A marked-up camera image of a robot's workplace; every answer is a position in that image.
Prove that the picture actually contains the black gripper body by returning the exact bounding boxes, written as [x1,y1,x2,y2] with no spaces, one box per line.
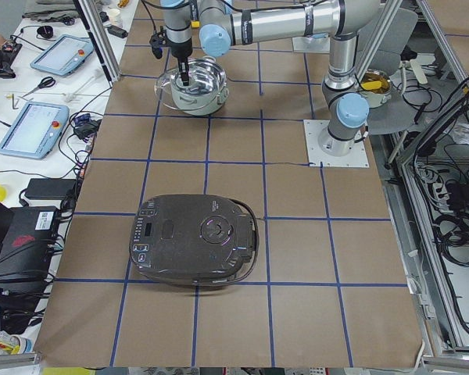
[170,38,192,63]

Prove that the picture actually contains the glass pot lid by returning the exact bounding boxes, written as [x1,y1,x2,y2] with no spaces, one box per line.
[154,59,201,109]

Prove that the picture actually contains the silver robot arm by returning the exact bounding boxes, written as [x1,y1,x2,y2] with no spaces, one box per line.
[150,0,380,156]

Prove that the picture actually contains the white pot with steel rim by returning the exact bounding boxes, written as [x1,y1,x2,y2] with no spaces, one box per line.
[178,55,230,116]

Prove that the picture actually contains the white paper cup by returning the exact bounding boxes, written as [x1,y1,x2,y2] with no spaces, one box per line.
[106,9,123,27]

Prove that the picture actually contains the blue teach pendant far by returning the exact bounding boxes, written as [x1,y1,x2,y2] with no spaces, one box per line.
[30,34,94,77]

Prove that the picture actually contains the blue teach pendant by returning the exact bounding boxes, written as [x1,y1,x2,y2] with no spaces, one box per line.
[0,101,70,159]
[30,34,94,77]

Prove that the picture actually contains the blue teach pendant near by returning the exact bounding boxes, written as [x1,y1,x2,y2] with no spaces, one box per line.
[0,101,70,159]

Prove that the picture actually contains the dark brown rice cooker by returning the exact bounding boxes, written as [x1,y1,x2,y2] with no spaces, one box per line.
[129,194,259,287]

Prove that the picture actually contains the black power adapter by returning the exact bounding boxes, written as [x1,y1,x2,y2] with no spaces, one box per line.
[19,178,76,206]

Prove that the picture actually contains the steel bowl on chair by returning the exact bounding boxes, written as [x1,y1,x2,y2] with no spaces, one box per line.
[360,70,392,109]

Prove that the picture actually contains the black laptop with red logo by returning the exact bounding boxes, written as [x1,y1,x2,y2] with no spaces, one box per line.
[0,203,61,280]

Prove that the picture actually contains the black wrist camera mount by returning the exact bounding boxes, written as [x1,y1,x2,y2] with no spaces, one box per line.
[149,32,166,59]

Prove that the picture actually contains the aluminium frame post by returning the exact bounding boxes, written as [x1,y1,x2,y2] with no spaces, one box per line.
[73,0,121,84]

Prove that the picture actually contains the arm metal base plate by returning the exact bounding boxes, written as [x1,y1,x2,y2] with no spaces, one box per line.
[292,34,330,54]
[303,120,369,168]

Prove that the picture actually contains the scissors with black handles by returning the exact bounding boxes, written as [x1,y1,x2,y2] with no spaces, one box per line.
[25,76,56,95]

